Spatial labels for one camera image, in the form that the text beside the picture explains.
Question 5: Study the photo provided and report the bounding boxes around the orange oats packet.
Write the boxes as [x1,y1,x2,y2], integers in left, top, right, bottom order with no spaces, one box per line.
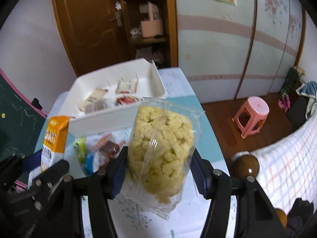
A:
[40,115,70,173]

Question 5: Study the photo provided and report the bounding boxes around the blue snowflake snack packet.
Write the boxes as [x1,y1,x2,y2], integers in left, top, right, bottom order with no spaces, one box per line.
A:
[73,136,95,176]

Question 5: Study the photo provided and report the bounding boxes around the dark brown snack packet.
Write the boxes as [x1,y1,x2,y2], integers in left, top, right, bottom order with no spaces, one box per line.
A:
[94,134,126,168]

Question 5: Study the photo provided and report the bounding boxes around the clear bag yellow puffed snack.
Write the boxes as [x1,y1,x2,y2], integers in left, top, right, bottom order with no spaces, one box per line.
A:
[122,98,204,220]

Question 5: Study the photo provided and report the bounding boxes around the clear white printed snack bag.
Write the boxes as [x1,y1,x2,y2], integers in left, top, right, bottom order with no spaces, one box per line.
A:
[79,88,108,114]

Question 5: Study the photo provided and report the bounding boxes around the brown bread cookies package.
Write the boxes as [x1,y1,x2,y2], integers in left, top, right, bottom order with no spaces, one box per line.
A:
[115,74,139,94]

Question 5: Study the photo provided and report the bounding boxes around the dark clothing bundle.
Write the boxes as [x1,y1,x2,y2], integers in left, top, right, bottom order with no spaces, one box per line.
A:
[285,198,316,238]

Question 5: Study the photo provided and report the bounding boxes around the round wooden bedpost knob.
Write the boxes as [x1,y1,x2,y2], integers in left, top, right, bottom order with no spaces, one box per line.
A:
[233,154,260,179]

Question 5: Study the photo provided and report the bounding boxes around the checkered plaid blanket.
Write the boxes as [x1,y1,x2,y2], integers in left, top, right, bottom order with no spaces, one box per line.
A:
[232,113,317,213]

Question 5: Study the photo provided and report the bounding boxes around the white plastic storage bin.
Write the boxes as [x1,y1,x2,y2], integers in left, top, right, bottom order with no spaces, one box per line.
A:
[58,59,167,137]

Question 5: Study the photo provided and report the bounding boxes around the small red snack packet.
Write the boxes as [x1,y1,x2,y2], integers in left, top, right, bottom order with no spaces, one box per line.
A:
[116,96,143,106]

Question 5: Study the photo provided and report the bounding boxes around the pink plastic stool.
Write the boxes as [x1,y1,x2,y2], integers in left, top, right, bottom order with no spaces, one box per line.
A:
[232,96,270,139]

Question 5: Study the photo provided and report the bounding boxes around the pile of toys and clothes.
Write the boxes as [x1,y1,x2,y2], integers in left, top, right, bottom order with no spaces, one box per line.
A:
[278,66,316,130]

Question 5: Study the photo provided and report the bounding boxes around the brown wooden door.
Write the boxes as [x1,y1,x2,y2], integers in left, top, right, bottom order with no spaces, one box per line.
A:
[52,0,132,76]

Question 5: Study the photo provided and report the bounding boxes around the sliding wardrobe floral doors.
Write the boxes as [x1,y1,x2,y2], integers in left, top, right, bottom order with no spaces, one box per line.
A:
[176,0,303,103]

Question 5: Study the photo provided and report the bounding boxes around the wooden corner shelf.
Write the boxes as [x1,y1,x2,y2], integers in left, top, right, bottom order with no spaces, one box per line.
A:
[120,0,178,68]

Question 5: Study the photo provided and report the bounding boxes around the green chalkboard pink frame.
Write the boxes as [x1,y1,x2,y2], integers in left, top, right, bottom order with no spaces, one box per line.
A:
[0,73,46,160]

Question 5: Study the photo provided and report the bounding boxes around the pink handled basket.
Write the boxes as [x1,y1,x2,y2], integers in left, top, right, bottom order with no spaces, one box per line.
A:
[141,2,164,38]

